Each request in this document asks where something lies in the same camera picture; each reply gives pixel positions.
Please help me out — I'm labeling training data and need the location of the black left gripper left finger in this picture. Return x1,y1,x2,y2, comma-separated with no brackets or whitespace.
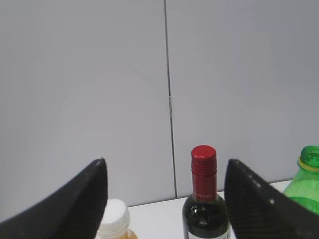
0,158,108,239

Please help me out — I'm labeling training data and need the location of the green sprite plastic bottle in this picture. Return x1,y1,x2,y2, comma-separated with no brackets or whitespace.
284,145,319,214

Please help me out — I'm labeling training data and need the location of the orange juice bottle white cap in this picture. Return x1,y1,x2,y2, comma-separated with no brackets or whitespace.
95,199,138,239

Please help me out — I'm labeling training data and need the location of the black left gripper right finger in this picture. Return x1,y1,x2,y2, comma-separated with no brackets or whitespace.
224,159,319,239

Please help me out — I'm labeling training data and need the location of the dark red wine bottle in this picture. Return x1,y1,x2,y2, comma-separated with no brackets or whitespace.
182,145,231,239

